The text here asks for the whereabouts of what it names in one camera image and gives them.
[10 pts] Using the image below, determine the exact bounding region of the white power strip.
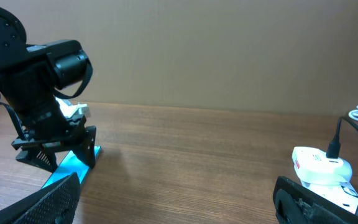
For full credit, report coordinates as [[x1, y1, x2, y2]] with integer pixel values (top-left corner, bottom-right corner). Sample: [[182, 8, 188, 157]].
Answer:
[[301, 181, 358, 214]]

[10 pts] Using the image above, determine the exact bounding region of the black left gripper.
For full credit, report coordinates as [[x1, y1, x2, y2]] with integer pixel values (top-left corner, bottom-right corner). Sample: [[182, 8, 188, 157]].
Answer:
[[12, 102, 96, 173]]

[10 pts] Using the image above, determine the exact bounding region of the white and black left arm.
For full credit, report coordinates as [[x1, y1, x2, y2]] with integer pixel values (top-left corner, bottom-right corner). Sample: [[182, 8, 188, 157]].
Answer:
[[0, 7, 96, 172]]

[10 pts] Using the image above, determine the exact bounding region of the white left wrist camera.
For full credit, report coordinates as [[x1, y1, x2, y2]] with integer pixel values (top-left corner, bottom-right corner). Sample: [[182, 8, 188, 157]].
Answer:
[[55, 97, 91, 118]]

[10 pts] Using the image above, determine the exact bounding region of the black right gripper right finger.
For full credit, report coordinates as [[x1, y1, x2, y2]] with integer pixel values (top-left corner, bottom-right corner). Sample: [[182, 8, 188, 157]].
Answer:
[[273, 176, 358, 224]]

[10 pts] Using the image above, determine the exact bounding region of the blue Galaxy smartphone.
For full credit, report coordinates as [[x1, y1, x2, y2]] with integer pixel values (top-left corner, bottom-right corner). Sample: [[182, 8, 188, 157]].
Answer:
[[42, 151, 91, 188]]

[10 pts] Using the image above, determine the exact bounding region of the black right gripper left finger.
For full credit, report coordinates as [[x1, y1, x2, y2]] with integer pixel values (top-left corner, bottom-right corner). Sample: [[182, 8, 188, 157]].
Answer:
[[0, 172, 81, 224]]

